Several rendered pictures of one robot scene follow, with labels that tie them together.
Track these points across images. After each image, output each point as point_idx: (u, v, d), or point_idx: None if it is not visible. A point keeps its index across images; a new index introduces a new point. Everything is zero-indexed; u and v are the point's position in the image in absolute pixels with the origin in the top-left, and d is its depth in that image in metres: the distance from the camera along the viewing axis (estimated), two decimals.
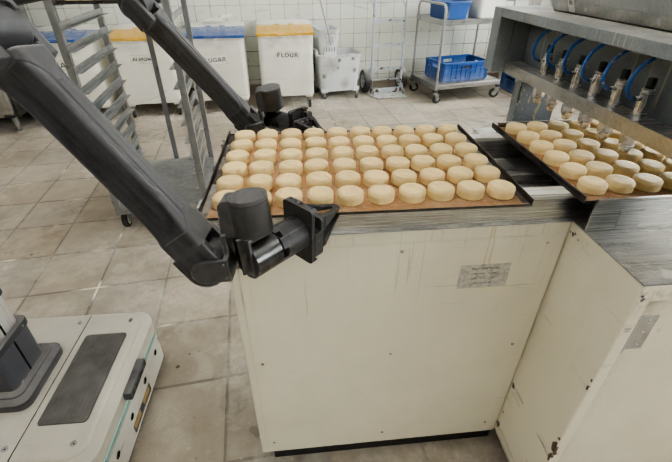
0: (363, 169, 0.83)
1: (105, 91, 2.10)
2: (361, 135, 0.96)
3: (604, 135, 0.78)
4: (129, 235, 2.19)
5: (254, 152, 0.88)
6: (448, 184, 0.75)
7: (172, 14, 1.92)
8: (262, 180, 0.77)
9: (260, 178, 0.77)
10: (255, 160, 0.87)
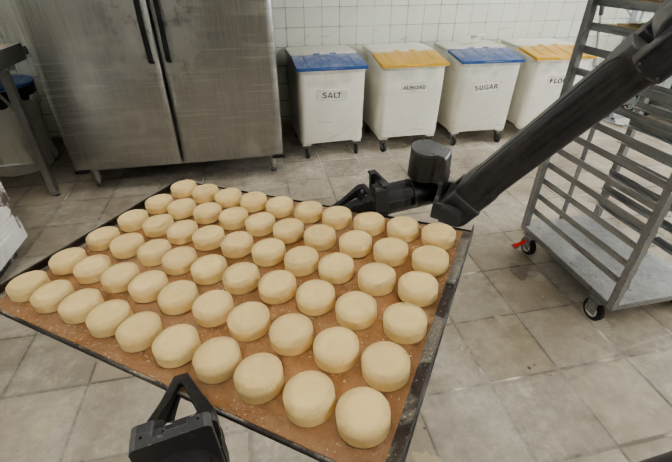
0: (253, 241, 0.63)
1: (609, 154, 1.63)
2: (165, 301, 0.50)
3: None
4: (612, 334, 1.72)
5: (373, 313, 0.46)
6: (218, 193, 0.76)
7: None
8: (388, 243, 0.58)
9: (389, 246, 0.57)
10: (376, 308, 0.48)
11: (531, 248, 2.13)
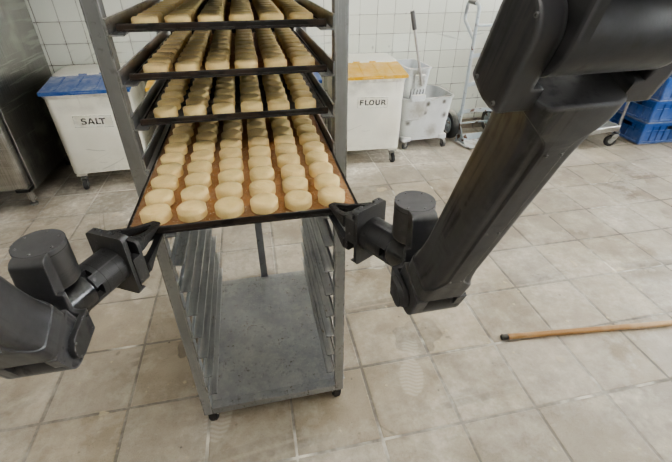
0: (265, 146, 0.94)
1: None
2: (194, 144, 0.93)
3: None
4: (221, 440, 1.40)
5: (225, 194, 0.73)
6: (299, 118, 1.08)
7: None
8: (297, 179, 0.78)
9: (294, 180, 0.77)
10: (236, 197, 0.74)
11: None
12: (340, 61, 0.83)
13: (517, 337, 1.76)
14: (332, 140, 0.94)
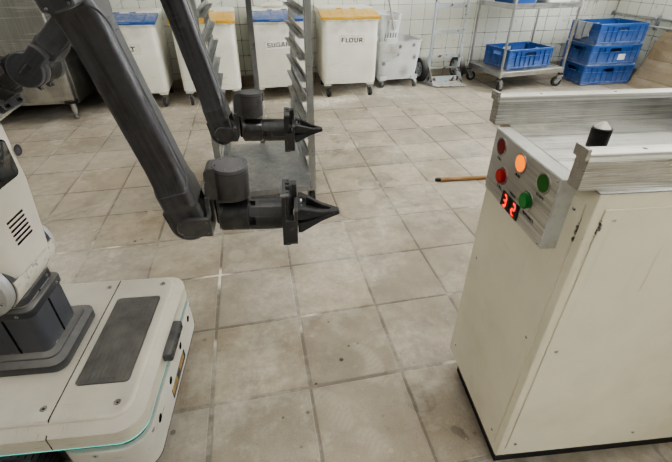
0: None
1: None
2: None
3: None
4: None
5: None
6: None
7: None
8: None
9: None
10: None
11: None
12: None
13: (447, 179, 2.41)
14: None
